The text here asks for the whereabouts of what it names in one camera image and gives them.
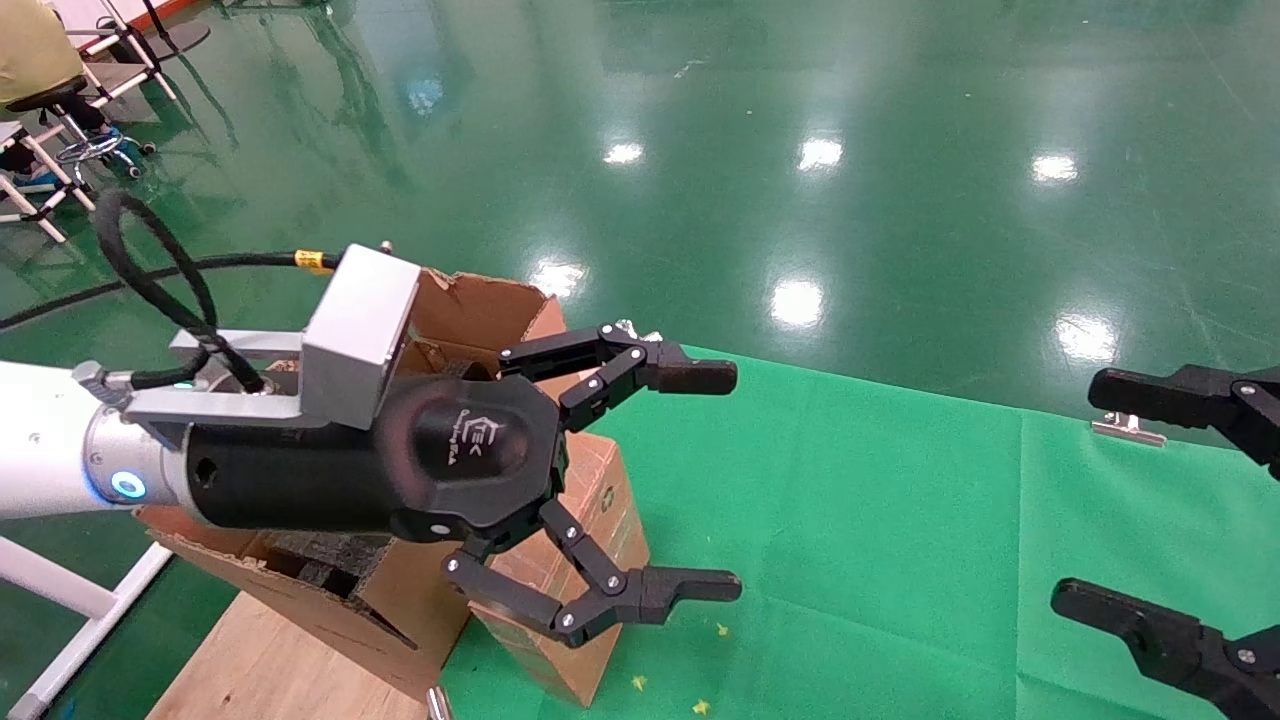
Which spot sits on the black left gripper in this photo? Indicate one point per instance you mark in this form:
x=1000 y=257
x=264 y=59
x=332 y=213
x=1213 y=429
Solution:
x=470 y=450

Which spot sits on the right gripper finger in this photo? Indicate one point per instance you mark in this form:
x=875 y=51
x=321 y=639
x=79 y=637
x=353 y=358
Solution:
x=1180 y=645
x=1190 y=395

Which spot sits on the small brown cardboard box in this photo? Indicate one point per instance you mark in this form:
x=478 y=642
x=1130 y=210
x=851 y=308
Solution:
x=590 y=490

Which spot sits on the large open cardboard carton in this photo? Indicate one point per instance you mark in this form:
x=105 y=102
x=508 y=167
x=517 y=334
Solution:
x=480 y=310

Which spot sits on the silver binder clip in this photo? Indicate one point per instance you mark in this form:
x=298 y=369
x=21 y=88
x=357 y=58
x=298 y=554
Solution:
x=439 y=703
x=630 y=327
x=1128 y=428

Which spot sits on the green table cloth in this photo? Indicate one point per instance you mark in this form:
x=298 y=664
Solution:
x=900 y=540

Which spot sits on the black foam block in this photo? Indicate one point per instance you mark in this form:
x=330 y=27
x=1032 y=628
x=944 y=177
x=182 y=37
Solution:
x=335 y=560

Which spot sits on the black pole stand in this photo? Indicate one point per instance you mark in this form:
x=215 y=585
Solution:
x=180 y=38

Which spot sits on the black seat swivel stool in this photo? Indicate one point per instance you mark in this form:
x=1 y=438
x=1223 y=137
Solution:
x=60 y=100

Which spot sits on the person in yellow-green jacket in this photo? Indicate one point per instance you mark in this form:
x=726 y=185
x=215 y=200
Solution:
x=35 y=45

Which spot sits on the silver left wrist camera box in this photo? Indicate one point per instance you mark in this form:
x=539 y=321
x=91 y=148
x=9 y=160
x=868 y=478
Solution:
x=360 y=330

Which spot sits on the white table support frame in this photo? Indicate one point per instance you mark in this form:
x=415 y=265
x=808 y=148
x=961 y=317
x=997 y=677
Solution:
x=70 y=620

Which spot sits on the white frame side table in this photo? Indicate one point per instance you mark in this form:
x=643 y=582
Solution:
x=40 y=175

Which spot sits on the white frame desk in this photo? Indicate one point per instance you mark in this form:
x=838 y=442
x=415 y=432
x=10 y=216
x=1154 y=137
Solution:
x=120 y=40

